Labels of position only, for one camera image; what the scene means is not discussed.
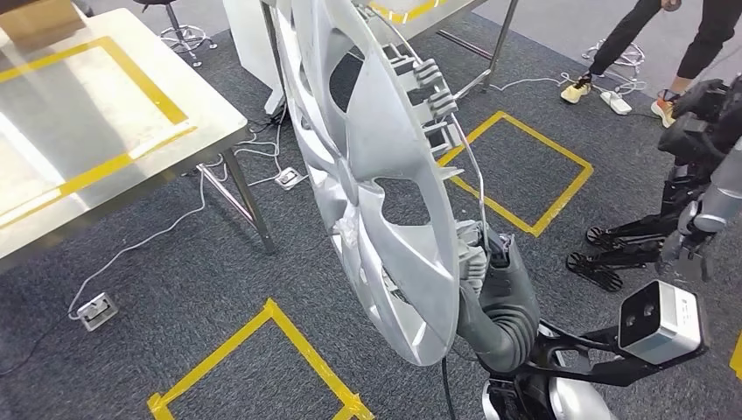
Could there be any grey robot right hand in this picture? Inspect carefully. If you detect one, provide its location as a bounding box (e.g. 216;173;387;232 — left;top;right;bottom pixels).
456;222;542;374

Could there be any silver wheel hubcap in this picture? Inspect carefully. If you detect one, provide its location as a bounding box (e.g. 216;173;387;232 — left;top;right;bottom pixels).
272;0;495;368

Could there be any steel workbench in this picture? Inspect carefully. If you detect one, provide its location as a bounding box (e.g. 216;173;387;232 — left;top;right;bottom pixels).
0;6;277;274
347;0;522;101

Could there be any yellow floor tape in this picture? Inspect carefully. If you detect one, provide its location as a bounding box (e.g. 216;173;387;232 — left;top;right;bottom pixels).
437;109;595;239
729;330;742;381
146;298;376;420

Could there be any white power strip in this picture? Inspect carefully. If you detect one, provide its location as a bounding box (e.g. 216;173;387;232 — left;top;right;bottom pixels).
598;89;634;116

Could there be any standing humanoid robot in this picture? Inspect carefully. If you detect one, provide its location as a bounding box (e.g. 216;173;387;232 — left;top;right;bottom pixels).
564;73;742;294

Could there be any metal floor socket box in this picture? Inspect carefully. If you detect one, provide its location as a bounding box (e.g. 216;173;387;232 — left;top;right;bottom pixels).
75;291;121;333
273;166;309;192

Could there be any chrome stool base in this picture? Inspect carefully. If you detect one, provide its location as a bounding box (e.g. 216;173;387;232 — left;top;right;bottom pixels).
581;38;648;78

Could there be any person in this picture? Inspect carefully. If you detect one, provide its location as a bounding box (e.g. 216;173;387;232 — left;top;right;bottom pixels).
559;0;742;130

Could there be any white desk panel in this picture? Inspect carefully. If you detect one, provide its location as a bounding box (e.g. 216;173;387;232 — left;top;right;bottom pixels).
222;0;291;116

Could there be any black camera bracket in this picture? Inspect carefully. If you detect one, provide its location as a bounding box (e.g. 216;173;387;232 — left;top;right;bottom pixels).
493;321;710;389

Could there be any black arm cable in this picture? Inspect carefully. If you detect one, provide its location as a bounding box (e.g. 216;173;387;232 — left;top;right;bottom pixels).
440;356;459;420

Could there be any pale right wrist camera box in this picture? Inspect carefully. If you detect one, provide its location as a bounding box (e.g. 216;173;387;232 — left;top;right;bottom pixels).
617;279;711;367

